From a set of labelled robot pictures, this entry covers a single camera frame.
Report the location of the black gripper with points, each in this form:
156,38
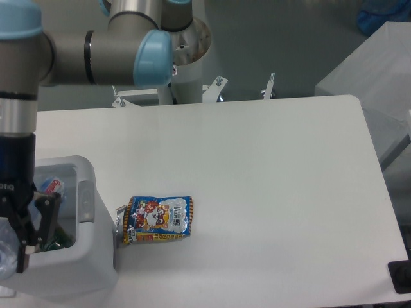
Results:
17,192

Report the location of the clear plastic water bottle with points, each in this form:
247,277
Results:
50,185

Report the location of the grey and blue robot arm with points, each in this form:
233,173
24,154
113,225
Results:
136,49

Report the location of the white trash can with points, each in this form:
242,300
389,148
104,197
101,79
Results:
89,263

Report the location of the blue snack bag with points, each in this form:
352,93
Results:
153,219

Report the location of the silver clamp bolt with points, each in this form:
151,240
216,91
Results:
269,91

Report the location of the grey covered box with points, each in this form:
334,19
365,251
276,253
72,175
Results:
378,74

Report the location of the black device at table edge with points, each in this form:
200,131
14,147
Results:
400,276

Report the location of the blue bag in corner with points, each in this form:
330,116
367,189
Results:
374,14

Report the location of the white pedestal base bracket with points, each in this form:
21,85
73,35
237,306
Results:
125,98

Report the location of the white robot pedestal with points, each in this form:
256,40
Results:
190,47

